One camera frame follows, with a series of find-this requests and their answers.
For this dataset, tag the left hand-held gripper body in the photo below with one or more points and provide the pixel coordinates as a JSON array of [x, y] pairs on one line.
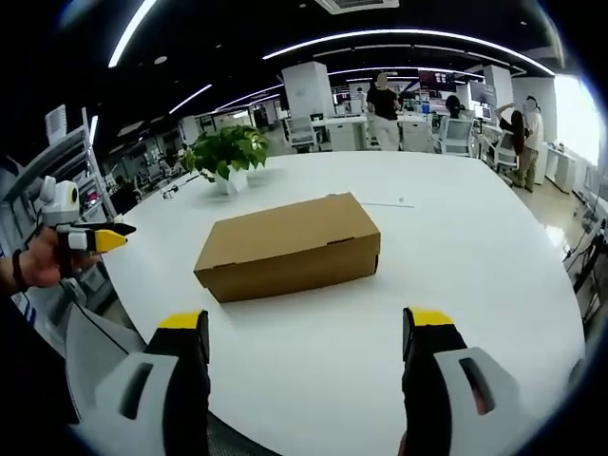
[[59, 202]]

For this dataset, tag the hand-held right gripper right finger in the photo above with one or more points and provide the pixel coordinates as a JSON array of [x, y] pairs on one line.
[[442, 375]]

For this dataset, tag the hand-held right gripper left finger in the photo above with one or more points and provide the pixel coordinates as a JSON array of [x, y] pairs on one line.
[[161, 380]]

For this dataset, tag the brown cardboard shoe box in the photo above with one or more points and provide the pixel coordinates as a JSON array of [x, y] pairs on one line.
[[285, 247]]

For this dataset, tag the person's left hand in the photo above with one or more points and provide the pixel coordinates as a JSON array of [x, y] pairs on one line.
[[45, 261]]

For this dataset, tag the metal storage shelf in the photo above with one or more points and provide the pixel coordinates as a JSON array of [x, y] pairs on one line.
[[71, 161]]

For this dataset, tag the small black white device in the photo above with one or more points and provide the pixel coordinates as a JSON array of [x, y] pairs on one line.
[[169, 192]]

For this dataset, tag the black wristband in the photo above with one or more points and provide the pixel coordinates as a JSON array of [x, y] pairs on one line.
[[18, 271]]

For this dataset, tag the grey chair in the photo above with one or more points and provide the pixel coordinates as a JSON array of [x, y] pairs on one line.
[[95, 332]]

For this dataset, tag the white plant pot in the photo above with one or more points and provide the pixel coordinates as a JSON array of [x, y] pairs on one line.
[[230, 180]]

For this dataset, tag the person's dark sleeve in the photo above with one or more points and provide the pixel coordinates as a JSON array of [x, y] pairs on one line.
[[28, 370]]

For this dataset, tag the green potted plant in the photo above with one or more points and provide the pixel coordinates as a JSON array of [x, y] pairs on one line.
[[228, 147]]

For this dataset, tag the white office chair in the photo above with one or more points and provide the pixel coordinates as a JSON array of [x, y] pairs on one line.
[[457, 135], [301, 133], [503, 152]]

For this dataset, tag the white office desk row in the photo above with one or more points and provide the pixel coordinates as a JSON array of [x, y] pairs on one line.
[[380, 128]]

